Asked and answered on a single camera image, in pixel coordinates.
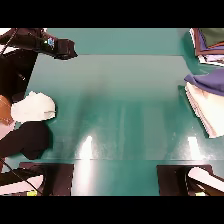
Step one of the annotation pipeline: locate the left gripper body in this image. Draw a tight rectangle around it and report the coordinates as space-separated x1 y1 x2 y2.
52 38 79 61

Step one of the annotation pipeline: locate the purple T-shirt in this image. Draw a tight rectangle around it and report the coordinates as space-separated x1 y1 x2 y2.
183 67 224 98

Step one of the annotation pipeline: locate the white garment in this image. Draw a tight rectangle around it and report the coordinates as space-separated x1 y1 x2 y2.
10 90 57 124

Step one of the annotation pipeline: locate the black garment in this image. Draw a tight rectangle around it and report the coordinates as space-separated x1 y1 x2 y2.
0 121 53 161

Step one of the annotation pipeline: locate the maroon garment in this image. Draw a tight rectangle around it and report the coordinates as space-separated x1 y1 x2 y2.
192 28 224 57

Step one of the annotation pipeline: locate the pale lilac garment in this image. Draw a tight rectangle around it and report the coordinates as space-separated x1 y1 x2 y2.
189 28 224 67

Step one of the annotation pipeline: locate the dark green garment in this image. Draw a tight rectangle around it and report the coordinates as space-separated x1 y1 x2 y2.
199 27 224 47

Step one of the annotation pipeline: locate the stack of white folded garments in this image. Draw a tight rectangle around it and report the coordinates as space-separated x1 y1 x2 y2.
184 81 224 140

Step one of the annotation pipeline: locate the black cable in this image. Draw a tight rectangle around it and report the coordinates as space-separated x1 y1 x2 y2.
0 158 44 196

